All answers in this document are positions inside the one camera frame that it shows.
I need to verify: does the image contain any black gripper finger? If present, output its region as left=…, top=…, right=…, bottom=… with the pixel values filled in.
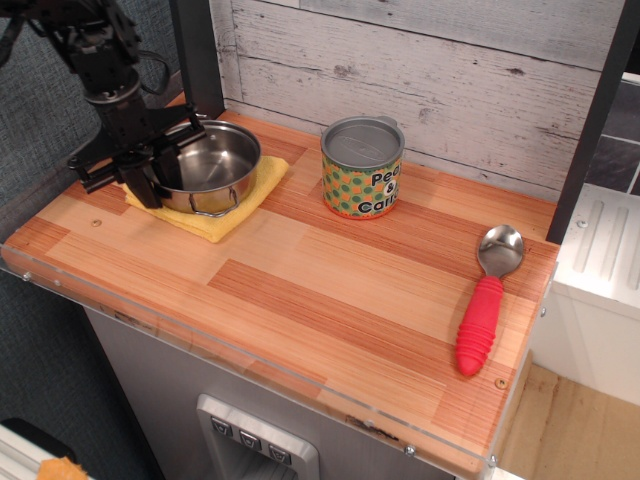
left=119, top=168, right=162, bottom=209
left=153, top=146, right=183, bottom=190

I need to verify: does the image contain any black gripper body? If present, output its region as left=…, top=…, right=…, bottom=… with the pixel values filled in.
left=68, top=92, right=205, bottom=193

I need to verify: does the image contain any stainless steel pot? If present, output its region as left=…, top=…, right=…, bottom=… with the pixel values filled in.
left=145, top=120, right=261, bottom=218

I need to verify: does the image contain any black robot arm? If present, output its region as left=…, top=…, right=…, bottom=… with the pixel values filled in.
left=1, top=1, right=204, bottom=209

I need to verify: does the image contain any yellow folded cloth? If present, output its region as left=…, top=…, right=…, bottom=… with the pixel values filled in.
left=123, top=155, right=291, bottom=245

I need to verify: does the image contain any clear acrylic edge guard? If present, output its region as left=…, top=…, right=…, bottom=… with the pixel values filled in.
left=3, top=235, right=503, bottom=479

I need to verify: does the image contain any peas and carrots can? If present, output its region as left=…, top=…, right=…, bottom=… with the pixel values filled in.
left=321, top=116, right=405, bottom=220

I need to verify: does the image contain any grey toy fridge cabinet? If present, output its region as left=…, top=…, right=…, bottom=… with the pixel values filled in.
left=87, top=310, right=450, bottom=479

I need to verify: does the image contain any silver dispenser panel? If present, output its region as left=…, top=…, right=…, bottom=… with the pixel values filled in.
left=197, top=394, right=321, bottom=479

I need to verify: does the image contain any orange and black object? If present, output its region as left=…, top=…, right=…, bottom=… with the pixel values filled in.
left=1, top=418, right=91, bottom=480

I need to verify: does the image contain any white toy sink unit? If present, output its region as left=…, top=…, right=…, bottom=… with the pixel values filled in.
left=527, top=72, right=640, bottom=407

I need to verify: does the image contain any dark left frame post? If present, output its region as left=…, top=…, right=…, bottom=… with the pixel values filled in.
left=169, top=0, right=225, bottom=119

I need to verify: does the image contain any dark frame post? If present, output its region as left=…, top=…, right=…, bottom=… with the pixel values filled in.
left=169, top=0, right=225, bottom=119
left=546, top=0, right=639, bottom=245

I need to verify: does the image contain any black braided cable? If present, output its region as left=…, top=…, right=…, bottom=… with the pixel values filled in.
left=0, top=14, right=26, bottom=69

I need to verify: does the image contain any red handled metal spoon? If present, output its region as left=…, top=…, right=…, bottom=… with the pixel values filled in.
left=455, top=224, right=524, bottom=376

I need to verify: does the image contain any dark right frame post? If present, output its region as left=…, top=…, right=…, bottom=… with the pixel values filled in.
left=546, top=0, right=639, bottom=245

